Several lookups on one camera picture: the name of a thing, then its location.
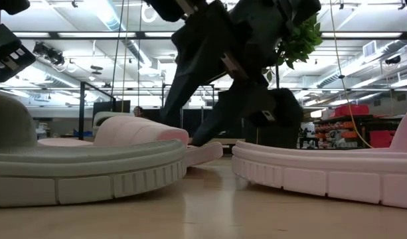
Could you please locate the pale yellow hanging cable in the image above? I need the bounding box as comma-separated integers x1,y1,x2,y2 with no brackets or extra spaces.
328,0,375,149

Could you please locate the green potted plant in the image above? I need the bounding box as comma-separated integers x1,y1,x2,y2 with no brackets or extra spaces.
242,13,323,149

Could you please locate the long black cable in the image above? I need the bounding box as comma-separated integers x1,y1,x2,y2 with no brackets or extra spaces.
110,0,125,100

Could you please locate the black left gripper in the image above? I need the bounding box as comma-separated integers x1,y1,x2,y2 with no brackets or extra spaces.
0,23,37,84

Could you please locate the black background monitor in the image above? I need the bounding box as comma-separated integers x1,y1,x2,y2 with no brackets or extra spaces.
92,100,131,116

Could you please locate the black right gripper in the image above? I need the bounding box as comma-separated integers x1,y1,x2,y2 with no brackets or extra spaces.
146,0,290,146

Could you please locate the black ceiling-hung device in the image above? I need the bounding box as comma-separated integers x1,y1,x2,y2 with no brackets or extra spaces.
33,42,65,66

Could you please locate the wooden shelf with black frame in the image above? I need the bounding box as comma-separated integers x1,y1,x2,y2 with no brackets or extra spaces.
78,81,247,147

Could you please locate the storage rack with orange bins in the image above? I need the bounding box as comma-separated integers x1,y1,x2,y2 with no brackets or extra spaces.
314,114,405,149

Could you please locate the red storage bin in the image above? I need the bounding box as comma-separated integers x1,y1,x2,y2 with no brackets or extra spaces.
334,104,370,117
368,129,397,149

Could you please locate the pink rubber slide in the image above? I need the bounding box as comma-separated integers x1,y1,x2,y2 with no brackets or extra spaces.
231,104,407,210
37,115,224,168

